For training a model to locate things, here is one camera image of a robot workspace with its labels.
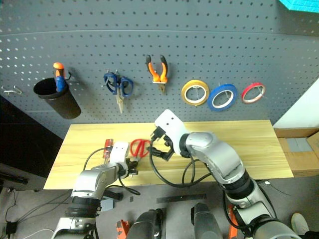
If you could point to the blue tape roll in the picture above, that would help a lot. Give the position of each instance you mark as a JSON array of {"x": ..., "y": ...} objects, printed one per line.
[{"x": 211, "y": 103}]

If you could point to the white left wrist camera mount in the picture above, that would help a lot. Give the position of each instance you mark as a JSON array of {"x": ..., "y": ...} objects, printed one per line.
[{"x": 119, "y": 152}]

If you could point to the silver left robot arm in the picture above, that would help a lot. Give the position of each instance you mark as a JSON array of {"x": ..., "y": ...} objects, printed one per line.
[{"x": 89, "y": 181}]

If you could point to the grey metal pegboard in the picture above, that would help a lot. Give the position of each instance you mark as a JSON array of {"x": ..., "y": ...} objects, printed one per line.
[{"x": 159, "y": 37}]

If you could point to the black flat strip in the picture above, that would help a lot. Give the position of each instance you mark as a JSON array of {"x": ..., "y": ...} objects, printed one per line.
[{"x": 180, "y": 198}]

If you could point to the black cup holder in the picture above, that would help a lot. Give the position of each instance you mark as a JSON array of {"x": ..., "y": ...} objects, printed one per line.
[{"x": 62, "y": 102}]

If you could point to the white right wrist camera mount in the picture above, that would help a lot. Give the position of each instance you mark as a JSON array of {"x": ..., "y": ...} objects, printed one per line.
[{"x": 172, "y": 124}]

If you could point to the small metal pegboard hook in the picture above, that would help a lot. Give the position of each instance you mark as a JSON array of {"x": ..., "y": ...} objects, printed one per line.
[{"x": 11, "y": 90}]

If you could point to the yellow tape roll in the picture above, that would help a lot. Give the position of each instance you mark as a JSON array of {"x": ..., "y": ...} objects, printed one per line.
[{"x": 185, "y": 95}]

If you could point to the white panel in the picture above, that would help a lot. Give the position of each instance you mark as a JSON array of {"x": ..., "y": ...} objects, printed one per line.
[{"x": 299, "y": 109}]

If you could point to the red tape roll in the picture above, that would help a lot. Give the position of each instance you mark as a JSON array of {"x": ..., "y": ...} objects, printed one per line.
[{"x": 245, "y": 95}]

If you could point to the white shoe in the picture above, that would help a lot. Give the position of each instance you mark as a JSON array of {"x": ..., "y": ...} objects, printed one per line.
[{"x": 299, "y": 223}]

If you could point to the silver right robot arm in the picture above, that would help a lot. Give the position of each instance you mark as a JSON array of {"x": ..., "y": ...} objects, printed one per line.
[{"x": 219, "y": 159}]

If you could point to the teal foam block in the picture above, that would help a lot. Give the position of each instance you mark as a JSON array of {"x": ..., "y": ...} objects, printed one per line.
[{"x": 301, "y": 4}]

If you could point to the dark rounded shape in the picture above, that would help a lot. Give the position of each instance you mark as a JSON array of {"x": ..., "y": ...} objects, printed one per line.
[
  {"x": 147, "y": 224},
  {"x": 205, "y": 221}
]

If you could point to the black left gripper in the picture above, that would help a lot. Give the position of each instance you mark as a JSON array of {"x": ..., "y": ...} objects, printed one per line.
[{"x": 125, "y": 171}]

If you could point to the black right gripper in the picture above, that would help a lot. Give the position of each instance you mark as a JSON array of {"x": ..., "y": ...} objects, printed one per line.
[{"x": 170, "y": 149}]

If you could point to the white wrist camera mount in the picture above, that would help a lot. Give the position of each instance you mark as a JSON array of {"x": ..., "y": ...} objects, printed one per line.
[
  {"x": 172, "y": 124},
  {"x": 119, "y": 152}
]

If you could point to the orange black pliers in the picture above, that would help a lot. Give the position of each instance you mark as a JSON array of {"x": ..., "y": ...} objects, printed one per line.
[{"x": 157, "y": 74}]

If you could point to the brown cardboard box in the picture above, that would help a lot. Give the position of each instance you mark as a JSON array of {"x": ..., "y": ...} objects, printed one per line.
[{"x": 301, "y": 159}]

